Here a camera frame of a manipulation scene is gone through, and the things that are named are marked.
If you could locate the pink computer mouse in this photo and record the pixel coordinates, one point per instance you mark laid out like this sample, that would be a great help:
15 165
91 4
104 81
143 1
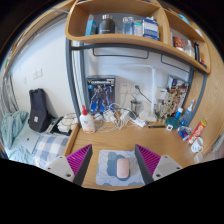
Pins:
122 168

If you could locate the long wooden wall shelf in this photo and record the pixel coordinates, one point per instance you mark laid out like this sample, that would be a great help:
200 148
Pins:
36 26

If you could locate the black backpack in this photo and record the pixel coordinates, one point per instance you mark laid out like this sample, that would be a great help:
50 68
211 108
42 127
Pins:
39 111

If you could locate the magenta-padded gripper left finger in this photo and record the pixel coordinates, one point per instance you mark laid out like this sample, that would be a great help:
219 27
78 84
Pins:
59 166

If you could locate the blue cloud print mouse pad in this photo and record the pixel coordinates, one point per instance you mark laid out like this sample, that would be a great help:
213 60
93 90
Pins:
106 166

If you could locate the white desk lamp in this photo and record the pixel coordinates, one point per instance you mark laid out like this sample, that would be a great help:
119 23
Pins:
153 93

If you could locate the white power strip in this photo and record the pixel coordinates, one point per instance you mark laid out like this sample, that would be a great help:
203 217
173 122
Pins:
140 122

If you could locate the robot model kit box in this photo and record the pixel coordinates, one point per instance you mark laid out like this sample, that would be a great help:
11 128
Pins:
101 95

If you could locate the silver laptop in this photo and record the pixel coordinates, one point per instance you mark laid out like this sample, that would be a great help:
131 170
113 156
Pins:
28 140

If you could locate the steel cup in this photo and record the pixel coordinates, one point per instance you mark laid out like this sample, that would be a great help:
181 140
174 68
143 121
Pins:
136 106

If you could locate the blue checked duvet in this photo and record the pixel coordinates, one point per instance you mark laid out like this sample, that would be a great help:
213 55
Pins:
51 146

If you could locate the white red-capped pump bottle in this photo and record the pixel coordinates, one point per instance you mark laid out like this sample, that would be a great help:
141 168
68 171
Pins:
87 123

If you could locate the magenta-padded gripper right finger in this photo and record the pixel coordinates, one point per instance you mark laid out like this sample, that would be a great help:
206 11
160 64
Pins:
166 166

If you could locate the blue snack packet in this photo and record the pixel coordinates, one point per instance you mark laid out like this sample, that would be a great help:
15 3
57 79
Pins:
184 132

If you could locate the teal blanket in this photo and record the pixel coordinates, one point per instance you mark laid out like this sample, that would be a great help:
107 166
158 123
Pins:
11 128

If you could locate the teal round tin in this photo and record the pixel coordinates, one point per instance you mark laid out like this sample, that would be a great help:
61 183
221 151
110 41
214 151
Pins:
173 121

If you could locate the small white desk clock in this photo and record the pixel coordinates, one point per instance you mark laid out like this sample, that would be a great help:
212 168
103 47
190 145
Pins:
169 127

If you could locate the white charger block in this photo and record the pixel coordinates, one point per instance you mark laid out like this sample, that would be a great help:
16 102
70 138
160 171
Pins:
108 115
125 115

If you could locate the white face-print mug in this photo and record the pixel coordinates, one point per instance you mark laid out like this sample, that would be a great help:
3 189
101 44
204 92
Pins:
196 145

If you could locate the red chip can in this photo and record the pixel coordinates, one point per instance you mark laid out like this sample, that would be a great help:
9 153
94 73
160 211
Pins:
197 131

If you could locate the brown tree figure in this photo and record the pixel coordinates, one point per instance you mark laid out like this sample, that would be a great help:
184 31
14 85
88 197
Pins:
170 103

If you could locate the wooden shelf unit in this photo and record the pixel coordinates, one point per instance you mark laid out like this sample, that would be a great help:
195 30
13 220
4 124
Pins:
133 38

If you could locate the clear plastic cup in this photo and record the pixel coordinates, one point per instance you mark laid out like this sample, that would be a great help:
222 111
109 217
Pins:
198 157

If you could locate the black pen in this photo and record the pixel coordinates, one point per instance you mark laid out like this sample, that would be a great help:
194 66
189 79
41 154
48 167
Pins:
156 126

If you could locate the white wall switch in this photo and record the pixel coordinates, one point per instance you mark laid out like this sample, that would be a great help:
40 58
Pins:
37 73

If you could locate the blue spray bottle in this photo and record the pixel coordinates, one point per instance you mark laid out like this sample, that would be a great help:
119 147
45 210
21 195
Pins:
187 116

